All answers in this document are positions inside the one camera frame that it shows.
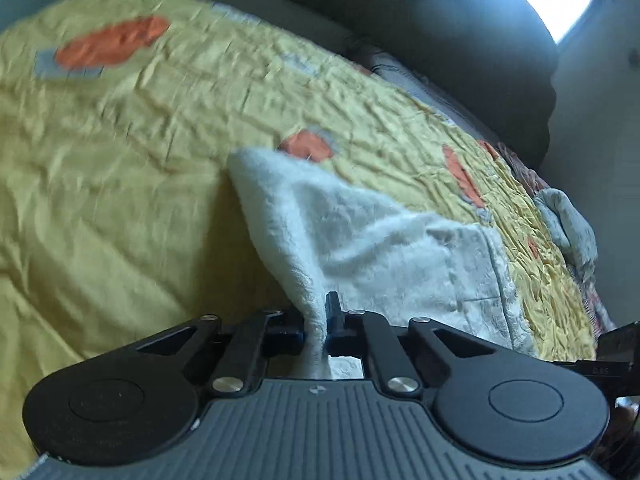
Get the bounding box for patterned bed sheet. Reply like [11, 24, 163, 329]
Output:
[347, 42, 618, 333]

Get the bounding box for white fluffy blanket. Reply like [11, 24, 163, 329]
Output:
[227, 146, 540, 381]

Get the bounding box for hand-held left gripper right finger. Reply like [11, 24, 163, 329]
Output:
[323, 291, 502, 397]

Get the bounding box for yellow quilted blanket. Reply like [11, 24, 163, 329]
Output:
[0, 0, 598, 480]

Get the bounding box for dark padded headboard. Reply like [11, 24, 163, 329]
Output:
[285, 0, 562, 168]

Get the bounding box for grey crumpled cloth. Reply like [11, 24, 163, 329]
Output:
[531, 186, 600, 281]

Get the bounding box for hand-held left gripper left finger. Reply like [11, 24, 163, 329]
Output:
[134, 305, 307, 397]

